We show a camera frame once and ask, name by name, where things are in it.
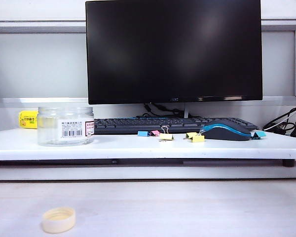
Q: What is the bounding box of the black computer monitor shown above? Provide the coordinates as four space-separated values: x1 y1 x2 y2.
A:
85 0 263 105

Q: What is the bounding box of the round transparent plastic box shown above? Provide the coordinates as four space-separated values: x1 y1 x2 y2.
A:
37 106 95 147

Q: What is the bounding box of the blue and black computer mouse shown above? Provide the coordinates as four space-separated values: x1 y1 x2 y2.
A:
200 122 252 142

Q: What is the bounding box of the plastic bottle with yellow label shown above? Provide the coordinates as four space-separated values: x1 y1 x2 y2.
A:
18 110 39 129

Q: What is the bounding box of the black computer keyboard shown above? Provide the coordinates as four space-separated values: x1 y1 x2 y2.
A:
93 117 259 135

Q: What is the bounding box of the black power cable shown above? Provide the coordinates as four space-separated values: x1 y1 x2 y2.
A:
262 105 296 131

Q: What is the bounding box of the teal binder clip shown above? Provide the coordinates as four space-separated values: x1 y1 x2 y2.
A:
251 130 266 140

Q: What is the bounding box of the black monitor cable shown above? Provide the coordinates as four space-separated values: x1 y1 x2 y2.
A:
137 102 185 118

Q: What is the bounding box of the pale yellow bottle cap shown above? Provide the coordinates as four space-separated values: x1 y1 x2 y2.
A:
41 207 76 234

